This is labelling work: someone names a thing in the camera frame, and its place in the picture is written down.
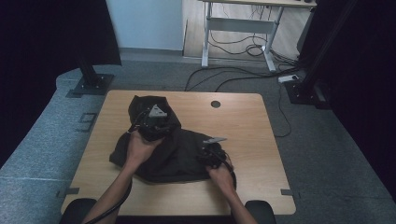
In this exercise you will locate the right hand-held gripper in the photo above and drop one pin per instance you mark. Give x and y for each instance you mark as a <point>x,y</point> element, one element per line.
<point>214,140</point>

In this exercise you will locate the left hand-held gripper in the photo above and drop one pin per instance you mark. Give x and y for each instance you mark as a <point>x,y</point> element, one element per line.
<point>157,112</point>

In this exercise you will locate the dark grey garment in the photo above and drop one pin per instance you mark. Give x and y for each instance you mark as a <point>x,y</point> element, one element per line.
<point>180,155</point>

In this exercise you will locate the person's right hand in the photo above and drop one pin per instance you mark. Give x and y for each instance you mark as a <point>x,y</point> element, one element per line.
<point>222,177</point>

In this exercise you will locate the person's left hand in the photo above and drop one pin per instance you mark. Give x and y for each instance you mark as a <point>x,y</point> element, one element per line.
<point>140,151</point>

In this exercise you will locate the black round table grommet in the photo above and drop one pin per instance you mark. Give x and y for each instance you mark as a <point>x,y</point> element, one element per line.
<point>215,104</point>

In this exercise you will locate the black metal stand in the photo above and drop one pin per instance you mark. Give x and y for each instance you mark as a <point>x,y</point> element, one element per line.
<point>93,84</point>
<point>300,93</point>

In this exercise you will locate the black chair armrest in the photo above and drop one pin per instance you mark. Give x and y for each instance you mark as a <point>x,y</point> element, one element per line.
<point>77,211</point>
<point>261,211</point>

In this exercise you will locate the grey tape strip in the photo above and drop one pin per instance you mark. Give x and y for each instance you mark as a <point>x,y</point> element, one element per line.
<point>289,193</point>
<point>70,191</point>

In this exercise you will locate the white power strip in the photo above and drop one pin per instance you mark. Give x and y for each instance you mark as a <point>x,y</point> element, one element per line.
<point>288,78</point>

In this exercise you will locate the black curtain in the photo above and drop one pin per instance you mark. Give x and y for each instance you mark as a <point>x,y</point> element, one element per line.
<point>367,93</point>
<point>46,46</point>

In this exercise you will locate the white metal frame desk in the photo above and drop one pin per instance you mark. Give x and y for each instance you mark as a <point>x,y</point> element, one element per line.
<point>239,25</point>

